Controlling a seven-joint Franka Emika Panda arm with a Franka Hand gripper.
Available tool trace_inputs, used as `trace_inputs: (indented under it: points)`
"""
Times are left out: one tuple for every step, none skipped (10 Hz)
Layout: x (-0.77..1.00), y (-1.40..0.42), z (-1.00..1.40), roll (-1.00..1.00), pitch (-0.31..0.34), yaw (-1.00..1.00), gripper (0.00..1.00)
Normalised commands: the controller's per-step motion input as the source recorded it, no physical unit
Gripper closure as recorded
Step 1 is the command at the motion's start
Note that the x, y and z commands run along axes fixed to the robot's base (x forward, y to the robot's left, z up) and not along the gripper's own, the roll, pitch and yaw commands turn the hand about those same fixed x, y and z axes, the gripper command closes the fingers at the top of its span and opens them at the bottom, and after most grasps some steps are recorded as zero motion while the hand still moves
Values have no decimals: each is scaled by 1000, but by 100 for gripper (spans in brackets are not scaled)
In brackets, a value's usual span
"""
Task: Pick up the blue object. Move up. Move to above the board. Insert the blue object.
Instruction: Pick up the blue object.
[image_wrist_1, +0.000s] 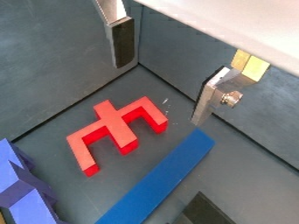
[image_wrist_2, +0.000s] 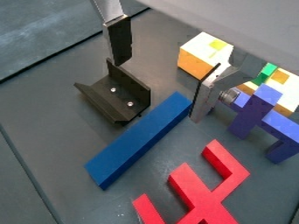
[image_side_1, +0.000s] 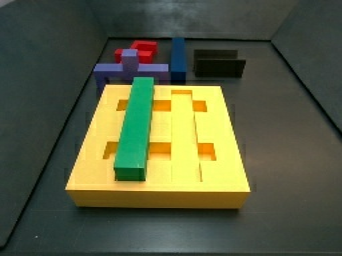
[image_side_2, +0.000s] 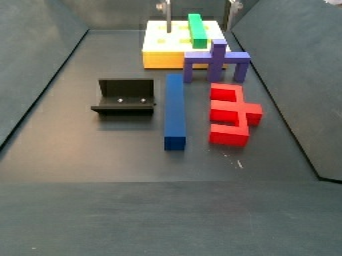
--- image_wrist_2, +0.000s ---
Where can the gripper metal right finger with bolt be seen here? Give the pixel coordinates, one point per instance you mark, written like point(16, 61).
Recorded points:
point(236, 68)

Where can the purple cross-shaped block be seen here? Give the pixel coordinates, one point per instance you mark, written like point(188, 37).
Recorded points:
point(255, 112)

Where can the yellow slotted board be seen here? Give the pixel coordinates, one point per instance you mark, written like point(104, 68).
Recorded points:
point(204, 51)

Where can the green long bar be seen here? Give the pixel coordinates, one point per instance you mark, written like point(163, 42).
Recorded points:
point(264, 74)

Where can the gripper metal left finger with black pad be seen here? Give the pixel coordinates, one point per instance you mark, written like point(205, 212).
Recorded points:
point(116, 26)

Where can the black angle bracket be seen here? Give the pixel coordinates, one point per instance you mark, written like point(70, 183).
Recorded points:
point(118, 95)

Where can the dark blue long bar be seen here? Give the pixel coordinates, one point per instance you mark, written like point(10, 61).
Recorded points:
point(133, 143)

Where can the red cross-shaped block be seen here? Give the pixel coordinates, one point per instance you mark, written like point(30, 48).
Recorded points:
point(201, 200)

